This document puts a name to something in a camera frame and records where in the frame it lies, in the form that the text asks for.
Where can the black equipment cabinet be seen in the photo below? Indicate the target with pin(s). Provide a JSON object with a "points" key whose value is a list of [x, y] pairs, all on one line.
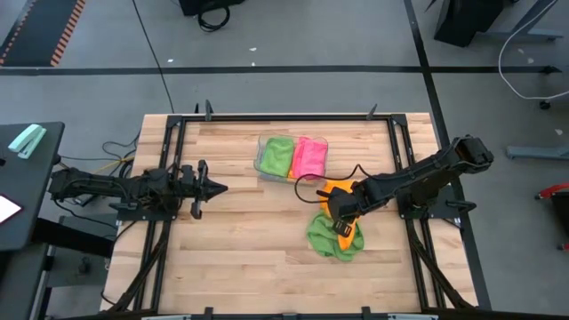
{"points": [[462, 22]]}

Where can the white light bar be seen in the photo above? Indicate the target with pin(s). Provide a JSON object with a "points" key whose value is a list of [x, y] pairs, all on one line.
{"points": [[413, 317], [166, 317]]}

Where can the black equipment box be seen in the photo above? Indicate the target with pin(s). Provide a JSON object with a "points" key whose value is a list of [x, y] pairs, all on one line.
{"points": [[200, 5]]}

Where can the black side desk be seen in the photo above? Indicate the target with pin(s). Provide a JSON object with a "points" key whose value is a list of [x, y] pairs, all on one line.
{"points": [[26, 186]]}

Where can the pink microfiber towel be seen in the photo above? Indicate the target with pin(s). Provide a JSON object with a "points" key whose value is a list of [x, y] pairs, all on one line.
{"points": [[309, 157]]}

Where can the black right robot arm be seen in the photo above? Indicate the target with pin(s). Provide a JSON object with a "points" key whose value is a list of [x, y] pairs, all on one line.
{"points": [[422, 178]]}

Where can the small green microfiber towel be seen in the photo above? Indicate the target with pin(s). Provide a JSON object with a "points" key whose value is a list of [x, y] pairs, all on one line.
{"points": [[278, 155]]}

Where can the clear plastic bin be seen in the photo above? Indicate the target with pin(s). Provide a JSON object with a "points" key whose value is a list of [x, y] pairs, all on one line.
{"points": [[258, 164]]}

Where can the large green microfiber towel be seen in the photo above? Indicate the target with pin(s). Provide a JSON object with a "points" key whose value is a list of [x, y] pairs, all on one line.
{"points": [[322, 240]]}

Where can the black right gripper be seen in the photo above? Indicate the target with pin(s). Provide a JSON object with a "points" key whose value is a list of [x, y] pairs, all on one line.
{"points": [[344, 204]]}

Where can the red chair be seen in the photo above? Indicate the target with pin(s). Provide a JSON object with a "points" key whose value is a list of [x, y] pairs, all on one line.
{"points": [[553, 190]]}

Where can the mint green stapler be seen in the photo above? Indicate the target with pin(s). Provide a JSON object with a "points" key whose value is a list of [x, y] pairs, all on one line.
{"points": [[26, 140]]}

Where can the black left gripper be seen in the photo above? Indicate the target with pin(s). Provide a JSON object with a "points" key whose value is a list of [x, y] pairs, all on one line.
{"points": [[195, 186]]}

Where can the black equipment stand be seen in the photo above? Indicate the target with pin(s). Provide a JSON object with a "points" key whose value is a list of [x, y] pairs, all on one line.
{"points": [[75, 235]]}

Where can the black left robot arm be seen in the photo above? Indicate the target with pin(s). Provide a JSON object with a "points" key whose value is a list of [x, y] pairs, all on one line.
{"points": [[124, 186]]}

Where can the grey metal desk foot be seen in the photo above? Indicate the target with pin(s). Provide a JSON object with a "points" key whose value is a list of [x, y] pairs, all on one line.
{"points": [[538, 152]]}

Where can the orange-striped black floor mat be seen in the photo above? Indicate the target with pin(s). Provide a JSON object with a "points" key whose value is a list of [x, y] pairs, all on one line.
{"points": [[40, 31]]}

